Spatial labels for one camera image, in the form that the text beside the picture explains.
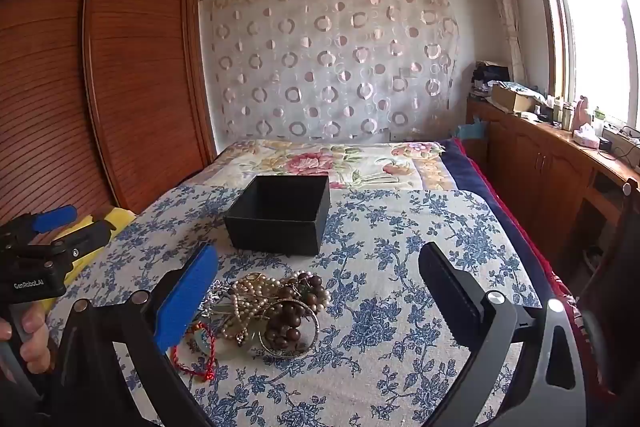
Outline silver metal bangle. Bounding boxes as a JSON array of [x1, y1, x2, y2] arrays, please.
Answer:
[[258, 298, 320, 361]]

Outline dark wooden chair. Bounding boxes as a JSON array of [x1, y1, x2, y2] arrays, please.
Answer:
[[576, 177, 640, 400]]

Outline dark blue and red blanket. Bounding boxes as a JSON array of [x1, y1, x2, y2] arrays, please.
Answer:
[[439, 136, 587, 360]]

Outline wooden framed window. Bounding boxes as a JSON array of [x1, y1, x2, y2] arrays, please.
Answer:
[[522, 0, 640, 144]]

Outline pink floral blanket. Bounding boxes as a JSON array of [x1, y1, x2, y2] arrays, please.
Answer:
[[214, 138, 462, 194]]

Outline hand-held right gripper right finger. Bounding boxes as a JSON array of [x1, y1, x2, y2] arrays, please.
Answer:
[[400, 242, 587, 427]]

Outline light blue bag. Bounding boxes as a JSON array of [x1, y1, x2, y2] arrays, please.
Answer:
[[457, 117, 489, 140]]

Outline pile of dark clothes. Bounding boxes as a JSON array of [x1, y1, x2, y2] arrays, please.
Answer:
[[472, 60, 512, 98]]

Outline silver hair clips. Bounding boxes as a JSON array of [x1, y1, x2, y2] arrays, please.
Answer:
[[202, 281, 237, 324]]

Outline tied window curtain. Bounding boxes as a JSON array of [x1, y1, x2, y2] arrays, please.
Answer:
[[476, 0, 527, 84]]

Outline long wooden cabinet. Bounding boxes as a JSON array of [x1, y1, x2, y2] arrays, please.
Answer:
[[465, 96, 640, 279]]

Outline pink figurine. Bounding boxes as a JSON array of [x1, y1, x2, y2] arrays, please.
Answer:
[[574, 95, 594, 132]]

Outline person's left hand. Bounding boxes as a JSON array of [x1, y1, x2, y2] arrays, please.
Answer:
[[0, 306, 52, 373]]

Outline red cord with pendant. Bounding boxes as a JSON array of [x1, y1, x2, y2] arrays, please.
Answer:
[[170, 321, 219, 381]]

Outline tissue box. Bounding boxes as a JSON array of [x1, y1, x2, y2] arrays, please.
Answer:
[[572, 129, 601, 150]]

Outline open cardboard box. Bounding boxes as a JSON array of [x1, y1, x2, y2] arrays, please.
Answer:
[[490, 84, 539, 116]]

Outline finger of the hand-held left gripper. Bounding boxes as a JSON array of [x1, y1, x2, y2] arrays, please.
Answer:
[[52, 220, 112, 259], [0, 205, 79, 244]]

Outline blue floral bed cloth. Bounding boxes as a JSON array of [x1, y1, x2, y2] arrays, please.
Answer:
[[44, 184, 547, 427]]

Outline black box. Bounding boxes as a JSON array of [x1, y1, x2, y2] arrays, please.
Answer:
[[224, 174, 331, 257]]

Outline white pearl necklace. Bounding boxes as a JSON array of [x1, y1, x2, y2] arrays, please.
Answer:
[[222, 276, 282, 349]]

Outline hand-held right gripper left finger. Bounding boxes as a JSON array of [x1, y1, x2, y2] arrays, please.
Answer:
[[39, 242, 221, 427]]

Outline yellow cloth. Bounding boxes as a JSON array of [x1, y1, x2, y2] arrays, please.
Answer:
[[47, 206, 137, 310]]

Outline black device with cable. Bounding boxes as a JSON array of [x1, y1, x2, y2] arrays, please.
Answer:
[[599, 126, 640, 154]]

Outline large dark wooden bead bracelet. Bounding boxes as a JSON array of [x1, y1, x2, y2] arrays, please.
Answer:
[[262, 299, 304, 351]]

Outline brown wooden wardrobe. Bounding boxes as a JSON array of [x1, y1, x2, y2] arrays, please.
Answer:
[[0, 0, 219, 249]]

